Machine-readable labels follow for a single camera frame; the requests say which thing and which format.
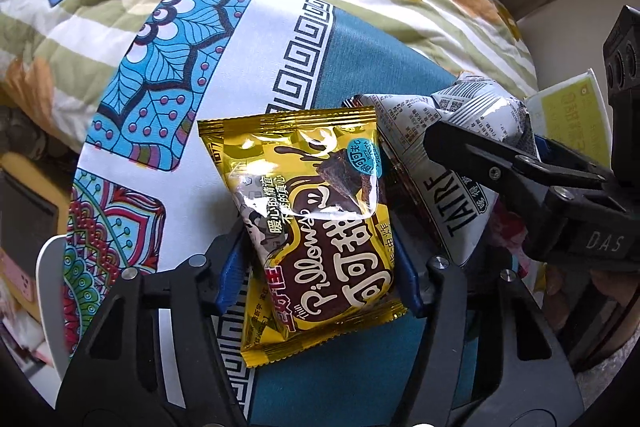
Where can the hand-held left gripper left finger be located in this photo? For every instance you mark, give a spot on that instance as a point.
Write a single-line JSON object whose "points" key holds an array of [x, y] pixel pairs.
{"points": [[232, 272]]}

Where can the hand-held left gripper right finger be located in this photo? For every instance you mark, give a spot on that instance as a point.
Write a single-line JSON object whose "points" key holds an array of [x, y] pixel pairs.
{"points": [[412, 279]]}

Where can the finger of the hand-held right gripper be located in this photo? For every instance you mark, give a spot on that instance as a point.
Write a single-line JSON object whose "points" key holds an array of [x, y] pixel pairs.
{"points": [[555, 149], [490, 164]]}

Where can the green cardboard box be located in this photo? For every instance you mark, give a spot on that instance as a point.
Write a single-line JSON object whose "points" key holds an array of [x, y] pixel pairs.
{"points": [[570, 117]]}

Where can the white black snack bag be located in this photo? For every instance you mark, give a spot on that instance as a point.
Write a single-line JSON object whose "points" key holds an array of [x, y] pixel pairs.
{"points": [[450, 117]]}

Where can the gold brown cocoa snack bag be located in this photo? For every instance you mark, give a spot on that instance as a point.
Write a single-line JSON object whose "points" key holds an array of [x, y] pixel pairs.
{"points": [[310, 227]]}

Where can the blue patterned tablecloth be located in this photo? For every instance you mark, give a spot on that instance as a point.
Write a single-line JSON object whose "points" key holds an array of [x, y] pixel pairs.
{"points": [[200, 72]]}

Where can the yellow framed box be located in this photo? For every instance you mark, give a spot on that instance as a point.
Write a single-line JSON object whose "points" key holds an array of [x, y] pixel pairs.
{"points": [[30, 207]]}

